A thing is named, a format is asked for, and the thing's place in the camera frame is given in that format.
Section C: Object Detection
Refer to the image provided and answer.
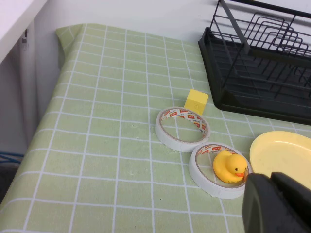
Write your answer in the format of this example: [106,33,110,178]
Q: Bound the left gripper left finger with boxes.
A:
[242,172,310,233]

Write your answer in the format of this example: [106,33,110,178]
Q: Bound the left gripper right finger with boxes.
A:
[270,171,311,233]

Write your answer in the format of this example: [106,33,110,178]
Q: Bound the yellow round plate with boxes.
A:
[249,131,311,191]

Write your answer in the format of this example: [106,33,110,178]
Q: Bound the yellow rubber duck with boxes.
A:
[212,152,248,182]

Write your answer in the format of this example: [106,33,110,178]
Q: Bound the white tape roll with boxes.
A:
[154,106,210,153]
[189,142,252,200]

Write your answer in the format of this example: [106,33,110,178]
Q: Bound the yellow cube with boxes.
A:
[184,89,209,115]

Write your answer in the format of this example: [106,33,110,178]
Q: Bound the green checkered tablecloth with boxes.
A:
[0,23,311,233]

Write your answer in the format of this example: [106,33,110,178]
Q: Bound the white cabinet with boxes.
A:
[0,0,61,156]

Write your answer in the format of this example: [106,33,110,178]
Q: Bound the small metal cabinet latch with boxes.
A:
[22,28,29,51]

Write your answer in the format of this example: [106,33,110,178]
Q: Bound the black wire dish rack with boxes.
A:
[198,0,311,126]

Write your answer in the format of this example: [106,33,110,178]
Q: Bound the blue cables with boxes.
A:
[0,150,25,167]

